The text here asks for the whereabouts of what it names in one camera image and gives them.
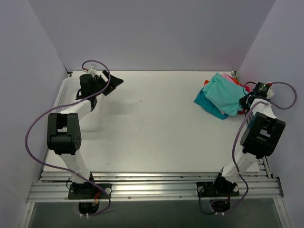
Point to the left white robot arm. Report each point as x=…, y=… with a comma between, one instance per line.
x=63, y=130

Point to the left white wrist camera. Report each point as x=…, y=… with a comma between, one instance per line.
x=92, y=69

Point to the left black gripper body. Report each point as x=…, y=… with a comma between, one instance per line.
x=108, y=83

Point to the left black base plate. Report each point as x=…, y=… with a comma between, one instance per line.
x=84, y=191

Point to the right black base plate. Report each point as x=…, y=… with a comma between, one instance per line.
x=208, y=189

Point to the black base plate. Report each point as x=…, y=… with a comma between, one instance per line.
x=208, y=189
x=84, y=191

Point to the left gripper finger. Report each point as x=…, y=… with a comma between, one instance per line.
x=106, y=76
x=114, y=82

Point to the aluminium rail frame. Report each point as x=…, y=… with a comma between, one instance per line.
x=152, y=143

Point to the pink folded t-shirt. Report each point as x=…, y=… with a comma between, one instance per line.
x=226, y=76

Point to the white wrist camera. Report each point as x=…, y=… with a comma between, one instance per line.
x=92, y=69
x=270, y=92

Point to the white plastic basket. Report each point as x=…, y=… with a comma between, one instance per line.
x=88, y=119

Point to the teal green t-shirt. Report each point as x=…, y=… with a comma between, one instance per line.
x=223, y=94

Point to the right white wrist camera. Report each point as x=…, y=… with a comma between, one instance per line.
x=270, y=92

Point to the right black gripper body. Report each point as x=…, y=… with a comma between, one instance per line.
x=243, y=102

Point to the red folded t-shirt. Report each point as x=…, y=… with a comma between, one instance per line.
x=244, y=90

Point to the blue folded t-shirt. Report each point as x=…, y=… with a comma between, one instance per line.
x=208, y=106

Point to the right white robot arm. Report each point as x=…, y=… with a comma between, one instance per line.
x=257, y=138

